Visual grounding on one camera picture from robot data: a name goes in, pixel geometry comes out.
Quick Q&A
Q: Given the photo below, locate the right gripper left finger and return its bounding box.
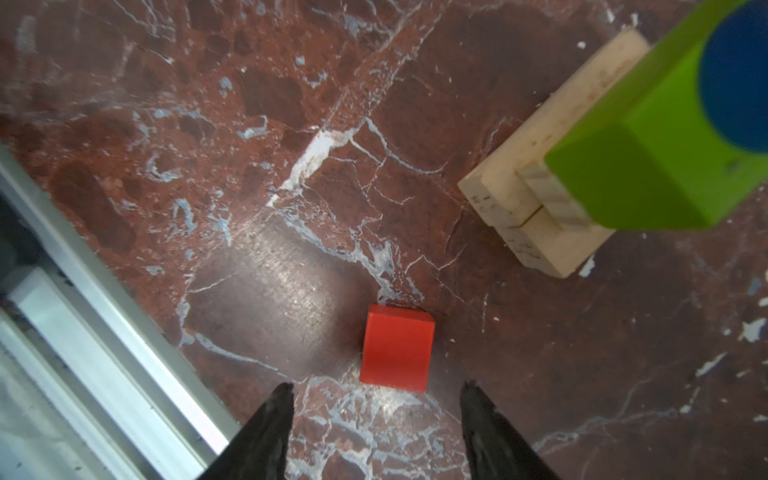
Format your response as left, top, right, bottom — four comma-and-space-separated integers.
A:
199, 383, 294, 480

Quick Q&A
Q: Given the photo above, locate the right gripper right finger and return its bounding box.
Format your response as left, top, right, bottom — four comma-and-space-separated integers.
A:
460, 381, 559, 480

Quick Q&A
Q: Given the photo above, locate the red block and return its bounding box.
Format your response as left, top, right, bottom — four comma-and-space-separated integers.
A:
359, 305, 435, 393

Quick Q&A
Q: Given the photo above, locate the wood block with writing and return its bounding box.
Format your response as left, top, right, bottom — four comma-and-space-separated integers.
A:
494, 207, 615, 279

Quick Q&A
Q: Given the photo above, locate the green block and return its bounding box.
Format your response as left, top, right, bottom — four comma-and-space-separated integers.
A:
545, 1, 767, 230

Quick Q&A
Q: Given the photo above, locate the blue cylinder block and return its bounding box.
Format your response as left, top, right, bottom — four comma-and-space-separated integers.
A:
698, 1, 767, 154

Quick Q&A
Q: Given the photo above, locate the grooved wood block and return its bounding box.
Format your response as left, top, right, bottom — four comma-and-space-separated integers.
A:
519, 160, 597, 230

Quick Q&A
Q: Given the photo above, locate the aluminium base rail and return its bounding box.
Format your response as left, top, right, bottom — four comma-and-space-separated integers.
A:
1, 151, 238, 479

